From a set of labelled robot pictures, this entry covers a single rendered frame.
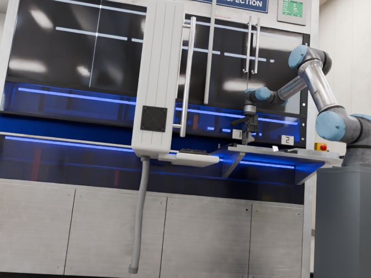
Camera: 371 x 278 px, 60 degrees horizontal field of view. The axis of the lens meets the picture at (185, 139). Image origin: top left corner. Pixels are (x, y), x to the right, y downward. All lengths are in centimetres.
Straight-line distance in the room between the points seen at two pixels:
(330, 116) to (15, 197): 172
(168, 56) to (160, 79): 12
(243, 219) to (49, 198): 119
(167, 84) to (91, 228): 99
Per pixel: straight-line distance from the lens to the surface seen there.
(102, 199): 203
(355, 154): 151
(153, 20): 166
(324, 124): 144
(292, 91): 194
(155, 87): 154
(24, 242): 214
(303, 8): 262
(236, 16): 241
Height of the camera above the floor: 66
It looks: 8 degrees up
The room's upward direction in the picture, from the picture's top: 5 degrees clockwise
